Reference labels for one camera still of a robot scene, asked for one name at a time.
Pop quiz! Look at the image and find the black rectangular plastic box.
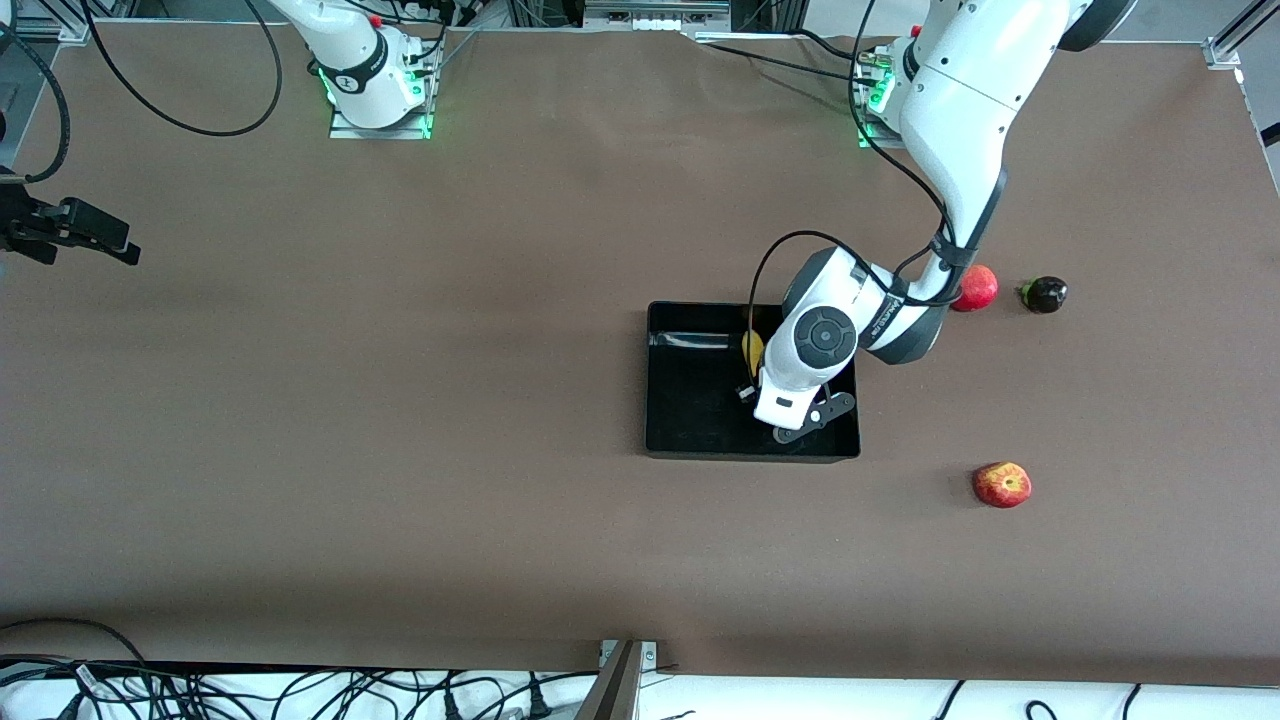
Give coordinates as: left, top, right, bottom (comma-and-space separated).
645, 300, 862, 463

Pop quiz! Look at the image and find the red yellow apple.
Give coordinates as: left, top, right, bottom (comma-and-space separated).
972, 461, 1033, 509

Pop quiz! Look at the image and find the red pomegranate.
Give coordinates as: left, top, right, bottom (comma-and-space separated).
955, 264, 1000, 313

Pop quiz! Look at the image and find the dark purple eggplant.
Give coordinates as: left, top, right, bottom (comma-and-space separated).
1018, 276, 1069, 315

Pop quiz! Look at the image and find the brown table cover sheet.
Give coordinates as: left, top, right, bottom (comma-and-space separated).
0, 22, 1280, 687

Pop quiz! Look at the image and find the white power strip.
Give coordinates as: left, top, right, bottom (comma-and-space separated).
583, 0, 733, 33

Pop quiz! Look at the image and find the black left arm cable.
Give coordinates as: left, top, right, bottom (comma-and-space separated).
745, 0, 976, 396

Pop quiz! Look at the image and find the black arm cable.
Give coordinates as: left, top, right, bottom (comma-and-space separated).
0, 0, 286, 188
745, 0, 976, 396

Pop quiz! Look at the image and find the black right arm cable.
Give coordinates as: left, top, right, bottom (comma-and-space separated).
0, 0, 286, 188

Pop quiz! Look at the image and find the aluminium frame profile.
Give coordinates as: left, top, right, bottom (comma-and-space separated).
0, 0, 96, 46
1203, 0, 1280, 71

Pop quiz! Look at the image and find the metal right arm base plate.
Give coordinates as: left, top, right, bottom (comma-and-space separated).
328, 40, 434, 141

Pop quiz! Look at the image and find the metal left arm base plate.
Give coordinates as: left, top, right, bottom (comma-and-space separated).
856, 45, 907, 151

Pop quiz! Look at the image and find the aluminium post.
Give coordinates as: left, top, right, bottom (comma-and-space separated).
575, 640, 643, 720

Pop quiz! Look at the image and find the black base cable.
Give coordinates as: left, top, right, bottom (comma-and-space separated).
697, 40, 861, 83
790, 28, 871, 63

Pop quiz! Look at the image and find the grey base cable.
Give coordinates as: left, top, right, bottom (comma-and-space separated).
435, 28, 483, 76

